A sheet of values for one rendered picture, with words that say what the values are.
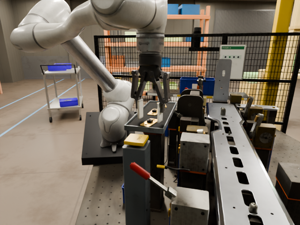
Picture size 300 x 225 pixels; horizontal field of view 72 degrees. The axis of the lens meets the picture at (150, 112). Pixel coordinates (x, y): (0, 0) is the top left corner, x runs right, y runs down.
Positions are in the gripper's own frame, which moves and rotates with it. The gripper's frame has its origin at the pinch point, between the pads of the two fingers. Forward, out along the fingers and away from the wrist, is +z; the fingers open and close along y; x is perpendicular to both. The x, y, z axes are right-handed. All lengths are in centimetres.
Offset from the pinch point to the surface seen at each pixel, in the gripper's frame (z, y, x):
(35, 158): 121, -220, 83
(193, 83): 7, -19, 116
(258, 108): 15, 34, 85
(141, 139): 3.9, 4.5, -13.5
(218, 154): 19.8, 21.9, 18.8
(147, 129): 3.9, 2.2, -5.8
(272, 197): 19.7, 41.1, -0.3
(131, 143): 4.3, 2.9, -16.5
